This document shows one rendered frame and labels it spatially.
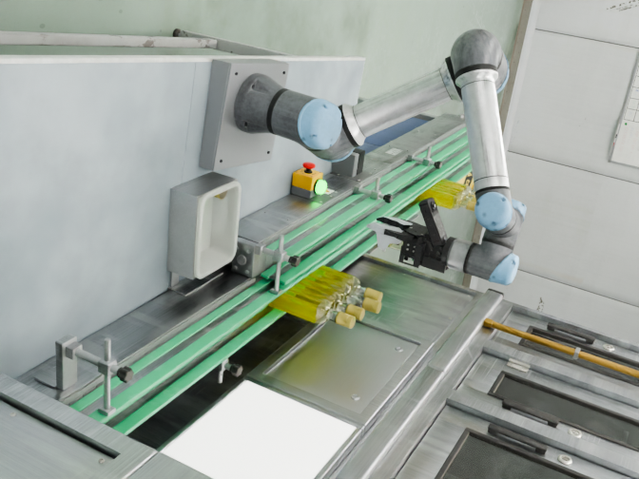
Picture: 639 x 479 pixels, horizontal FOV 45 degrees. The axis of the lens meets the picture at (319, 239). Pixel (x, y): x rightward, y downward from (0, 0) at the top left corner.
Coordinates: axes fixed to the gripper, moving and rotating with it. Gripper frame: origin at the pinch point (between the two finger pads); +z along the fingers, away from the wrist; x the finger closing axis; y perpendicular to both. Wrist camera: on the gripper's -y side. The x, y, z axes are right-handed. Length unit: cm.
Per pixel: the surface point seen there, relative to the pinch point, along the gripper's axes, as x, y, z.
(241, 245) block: -6.7, 15.4, 33.9
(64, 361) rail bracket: -71, 19, 32
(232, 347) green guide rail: -24.6, 33.7, 22.6
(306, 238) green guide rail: 11.6, 15.9, 24.1
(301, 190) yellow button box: 34, 11, 39
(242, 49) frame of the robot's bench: 69, -19, 87
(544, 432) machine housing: 8, 45, -51
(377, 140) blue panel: 115, 13, 49
